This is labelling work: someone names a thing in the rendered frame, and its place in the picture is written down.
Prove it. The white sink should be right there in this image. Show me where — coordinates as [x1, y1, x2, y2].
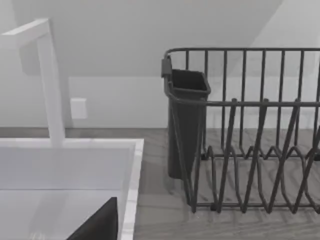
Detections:
[0, 137, 145, 240]

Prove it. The dark grey wire dish rack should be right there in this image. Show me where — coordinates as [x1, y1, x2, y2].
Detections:
[161, 47, 320, 214]

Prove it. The dark grey utensil cup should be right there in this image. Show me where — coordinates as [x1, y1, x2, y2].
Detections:
[167, 68, 212, 180]

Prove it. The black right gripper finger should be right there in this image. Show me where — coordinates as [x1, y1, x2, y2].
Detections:
[65, 196, 119, 240]

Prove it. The white wall socket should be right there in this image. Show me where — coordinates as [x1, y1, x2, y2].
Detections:
[70, 97, 88, 120]

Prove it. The tall white tap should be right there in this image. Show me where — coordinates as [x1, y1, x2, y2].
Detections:
[0, 17, 70, 149]

